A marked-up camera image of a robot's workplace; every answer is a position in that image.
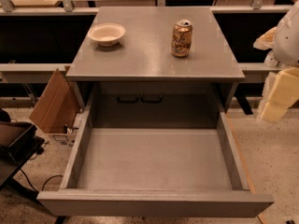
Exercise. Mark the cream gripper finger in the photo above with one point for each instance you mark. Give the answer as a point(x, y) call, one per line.
point(265, 41)
point(280, 92)

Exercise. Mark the orange soda can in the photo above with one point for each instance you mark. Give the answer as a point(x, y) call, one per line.
point(181, 38)

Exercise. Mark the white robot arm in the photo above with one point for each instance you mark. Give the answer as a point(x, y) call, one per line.
point(286, 41)

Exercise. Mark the grey cabinet with top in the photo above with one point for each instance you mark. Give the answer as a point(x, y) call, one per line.
point(144, 54)

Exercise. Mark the open grey top drawer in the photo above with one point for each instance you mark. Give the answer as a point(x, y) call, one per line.
point(173, 159)

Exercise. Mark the white paper bowl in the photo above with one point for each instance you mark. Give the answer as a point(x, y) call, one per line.
point(106, 34)

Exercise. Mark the brown cardboard box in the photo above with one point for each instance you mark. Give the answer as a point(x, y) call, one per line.
point(56, 110)

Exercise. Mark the black tray on stand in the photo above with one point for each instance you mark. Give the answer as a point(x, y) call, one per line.
point(18, 143)

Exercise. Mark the right black drawer handle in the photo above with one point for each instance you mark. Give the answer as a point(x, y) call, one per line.
point(151, 98)

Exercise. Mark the black drawer handle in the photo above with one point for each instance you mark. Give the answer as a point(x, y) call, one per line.
point(127, 98)
point(151, 98)

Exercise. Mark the left black drawer handle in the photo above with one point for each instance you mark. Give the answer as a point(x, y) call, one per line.
point(127, 98)

